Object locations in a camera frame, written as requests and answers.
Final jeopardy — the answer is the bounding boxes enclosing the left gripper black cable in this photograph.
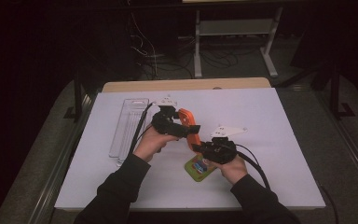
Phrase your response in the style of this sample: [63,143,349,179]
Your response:
[128,102,155,157]

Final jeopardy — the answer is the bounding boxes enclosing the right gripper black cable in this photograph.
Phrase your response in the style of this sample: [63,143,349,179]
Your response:
[233,143,340,224]

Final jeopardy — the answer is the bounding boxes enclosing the aluminium frame rail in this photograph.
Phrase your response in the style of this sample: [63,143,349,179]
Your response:
[27,92,99,224]
[314,91,358,195]

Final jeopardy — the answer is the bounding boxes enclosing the green cartoon phone case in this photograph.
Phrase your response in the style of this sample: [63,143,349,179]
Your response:
[184,154,219,183]

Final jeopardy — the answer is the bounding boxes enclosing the tangle of floor cables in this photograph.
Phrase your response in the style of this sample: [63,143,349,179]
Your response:
[130,10,264,80]

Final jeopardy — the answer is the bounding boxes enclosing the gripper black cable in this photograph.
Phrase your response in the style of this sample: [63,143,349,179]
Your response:
[128,102,155,157]
[233,143,340,224]

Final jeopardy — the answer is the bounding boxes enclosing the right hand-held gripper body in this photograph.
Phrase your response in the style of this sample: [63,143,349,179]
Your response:
[200,124,249,165]

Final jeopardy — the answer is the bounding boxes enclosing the clear plastic box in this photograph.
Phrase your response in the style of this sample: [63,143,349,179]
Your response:
[108,97,150,168]

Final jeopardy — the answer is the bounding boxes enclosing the person's left hand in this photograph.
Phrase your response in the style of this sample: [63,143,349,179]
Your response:
[132,124,180,163]

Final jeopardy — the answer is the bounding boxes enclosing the person's right hand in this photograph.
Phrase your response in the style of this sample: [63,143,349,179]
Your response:
[205,153,249,187]

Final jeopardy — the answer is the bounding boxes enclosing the orange phone case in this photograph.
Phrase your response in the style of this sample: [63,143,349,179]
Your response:
[177,107,201,151]

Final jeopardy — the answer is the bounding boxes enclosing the black metal stand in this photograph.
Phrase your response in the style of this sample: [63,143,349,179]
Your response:
[62,69,91,123]
[328,60,357,121]

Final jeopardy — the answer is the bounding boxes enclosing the white metal desk frame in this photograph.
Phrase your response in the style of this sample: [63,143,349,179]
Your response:
[193,7,284,79]

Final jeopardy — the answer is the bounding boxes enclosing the wooden table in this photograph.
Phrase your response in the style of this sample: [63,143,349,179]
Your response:
[101,77,272,93]

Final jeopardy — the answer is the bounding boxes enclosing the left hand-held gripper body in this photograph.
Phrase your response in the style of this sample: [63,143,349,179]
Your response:
[150,93,191,139]

